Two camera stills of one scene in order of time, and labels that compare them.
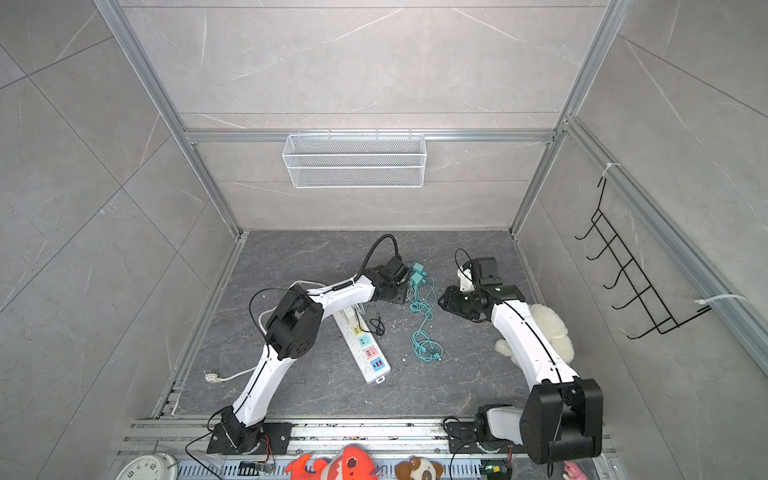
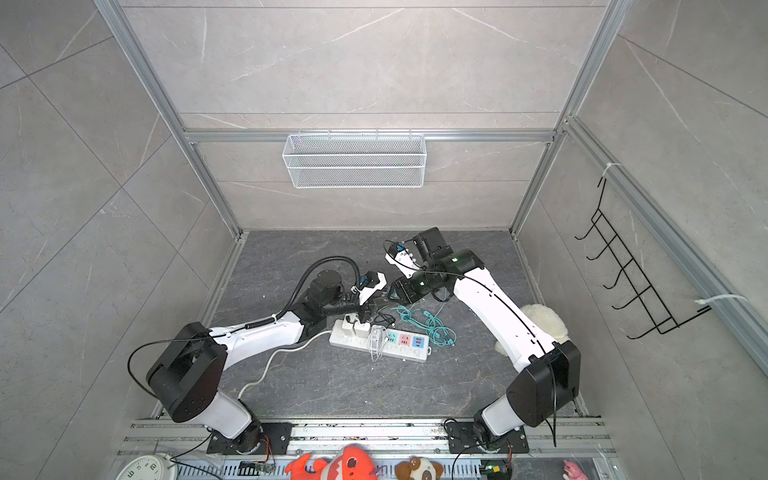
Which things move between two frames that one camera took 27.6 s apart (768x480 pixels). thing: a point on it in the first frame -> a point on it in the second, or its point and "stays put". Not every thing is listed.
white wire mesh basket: [355, 161] stays put
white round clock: [160, 466] stays put
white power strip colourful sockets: [365, 347] -> [407, 345]
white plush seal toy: [555, 330] stays put
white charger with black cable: [375, 325] -> [348, 324]
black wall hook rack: [618, 253] stays put
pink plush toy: [573, 470] stays put
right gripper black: [452, 295] -> [407, 295]
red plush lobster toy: [353, 463] stays put
